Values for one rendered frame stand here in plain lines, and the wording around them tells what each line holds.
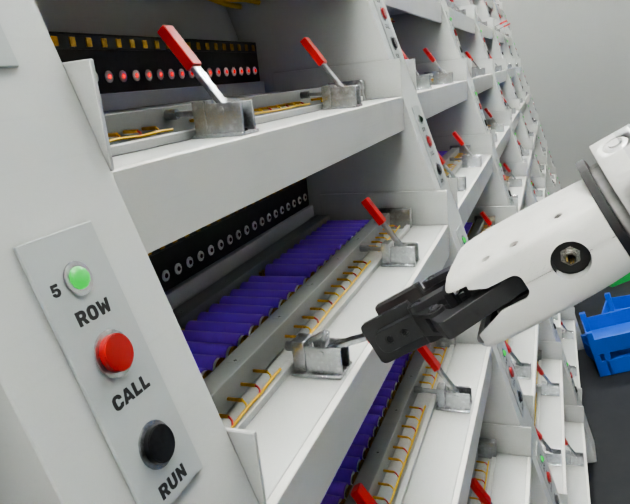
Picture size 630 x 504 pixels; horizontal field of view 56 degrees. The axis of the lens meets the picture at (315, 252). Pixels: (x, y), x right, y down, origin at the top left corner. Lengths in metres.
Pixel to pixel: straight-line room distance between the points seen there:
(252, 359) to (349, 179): 0.48
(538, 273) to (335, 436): 0.17
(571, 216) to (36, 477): 0.28
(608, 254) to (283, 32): 0.65
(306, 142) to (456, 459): 0.37
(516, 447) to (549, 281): 0.67
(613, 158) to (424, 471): 0.40
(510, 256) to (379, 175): 0.54
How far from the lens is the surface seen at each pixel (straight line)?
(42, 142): 0.27
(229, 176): 0.38
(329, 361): 0.45
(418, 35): 1.56
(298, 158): 0.49
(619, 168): 0.36
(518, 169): 2.26
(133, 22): 0.74
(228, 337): 0.50
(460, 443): 0.70
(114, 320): 0.26
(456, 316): 0.35
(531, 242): 0.35
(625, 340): 2.21
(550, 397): 1.53
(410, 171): 0.86
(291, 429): 0.40
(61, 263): 0.25
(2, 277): 0.24
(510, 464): 0.99
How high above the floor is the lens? 1.05
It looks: 9 degrees down
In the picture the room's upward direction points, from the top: 22 degrees counter-clockwise
